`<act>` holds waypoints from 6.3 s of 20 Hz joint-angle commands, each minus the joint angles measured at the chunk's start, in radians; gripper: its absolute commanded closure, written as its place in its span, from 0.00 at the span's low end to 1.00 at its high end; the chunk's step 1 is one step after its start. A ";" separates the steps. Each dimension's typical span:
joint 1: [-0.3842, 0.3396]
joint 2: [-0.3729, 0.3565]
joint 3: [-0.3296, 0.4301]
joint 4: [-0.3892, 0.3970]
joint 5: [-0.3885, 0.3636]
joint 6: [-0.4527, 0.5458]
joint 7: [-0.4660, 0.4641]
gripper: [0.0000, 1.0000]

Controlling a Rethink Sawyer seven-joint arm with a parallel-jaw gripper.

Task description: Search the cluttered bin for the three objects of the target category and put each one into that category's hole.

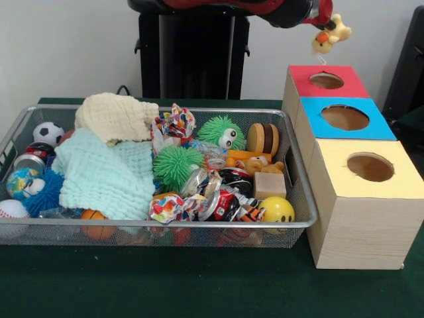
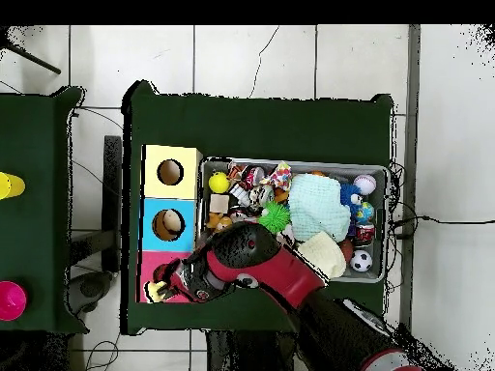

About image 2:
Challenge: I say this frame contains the cream muslin cloth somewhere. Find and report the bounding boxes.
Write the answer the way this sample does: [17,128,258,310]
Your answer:
[297,230,347,279]

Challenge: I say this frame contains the black power cable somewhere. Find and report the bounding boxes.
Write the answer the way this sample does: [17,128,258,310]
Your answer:
[390,214,495,241]

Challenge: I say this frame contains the pink plastic cup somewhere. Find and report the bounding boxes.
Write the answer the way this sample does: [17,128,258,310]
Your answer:
[0,280,28,322]

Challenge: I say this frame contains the pale mint muslin cloth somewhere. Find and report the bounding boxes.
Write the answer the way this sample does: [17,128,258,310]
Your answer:
[287,173,351,243]

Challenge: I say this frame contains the beige round toy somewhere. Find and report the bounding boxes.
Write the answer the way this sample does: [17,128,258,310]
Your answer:
[161,209,184,235]

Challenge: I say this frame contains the yellow plush duck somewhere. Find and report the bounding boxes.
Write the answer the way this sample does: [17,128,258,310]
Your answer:
[144,280,169,304]

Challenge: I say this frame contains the yellow smiley ball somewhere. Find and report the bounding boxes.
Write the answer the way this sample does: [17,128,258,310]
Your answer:
[208,172,232,194]

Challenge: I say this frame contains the yellow plastic cup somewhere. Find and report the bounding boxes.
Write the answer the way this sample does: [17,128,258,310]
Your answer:
[0,171,26,200]

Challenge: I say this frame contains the small white baseball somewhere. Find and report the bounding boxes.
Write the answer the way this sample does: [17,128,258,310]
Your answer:
[353,174,377,195]

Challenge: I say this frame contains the green spiky toy with eyes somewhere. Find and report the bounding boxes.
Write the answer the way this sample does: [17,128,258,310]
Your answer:
[257,200,291,235]

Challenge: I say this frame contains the dark green side-table cloth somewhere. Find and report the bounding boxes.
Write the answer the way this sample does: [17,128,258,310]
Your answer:
[0,85,89,335]

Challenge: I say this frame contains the plain wooden cube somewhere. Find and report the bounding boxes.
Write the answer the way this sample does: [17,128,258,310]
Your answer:
[209,193,231,214]

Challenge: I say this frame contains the small soccer ball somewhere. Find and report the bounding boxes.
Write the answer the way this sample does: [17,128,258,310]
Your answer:
[350,249,373,272]

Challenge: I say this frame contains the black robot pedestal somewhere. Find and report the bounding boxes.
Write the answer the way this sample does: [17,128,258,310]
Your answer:
[206,329,310,371]

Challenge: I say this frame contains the red and black drink can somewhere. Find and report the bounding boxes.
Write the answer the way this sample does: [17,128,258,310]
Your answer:
[354,223,376,246]

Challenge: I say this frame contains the small globe ball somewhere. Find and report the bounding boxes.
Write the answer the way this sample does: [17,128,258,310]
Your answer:
[355,201,375,224]

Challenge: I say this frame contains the wooden box with three holes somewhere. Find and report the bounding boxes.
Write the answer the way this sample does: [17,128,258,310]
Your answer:
[136,144,204,304]

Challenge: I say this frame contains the shallow clear mesh bin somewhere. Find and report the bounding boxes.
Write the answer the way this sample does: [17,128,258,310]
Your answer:
[196,156,390,284]

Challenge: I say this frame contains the black tripod leg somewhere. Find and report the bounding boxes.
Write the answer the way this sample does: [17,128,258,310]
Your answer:
[0,38,62,75]

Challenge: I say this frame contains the blue spiky toy with eyes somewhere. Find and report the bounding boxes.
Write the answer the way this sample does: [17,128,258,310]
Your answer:
[339,183,364,215]

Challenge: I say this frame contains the dark green table cloth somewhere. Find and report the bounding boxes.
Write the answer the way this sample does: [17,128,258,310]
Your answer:
[120,79,395,342]

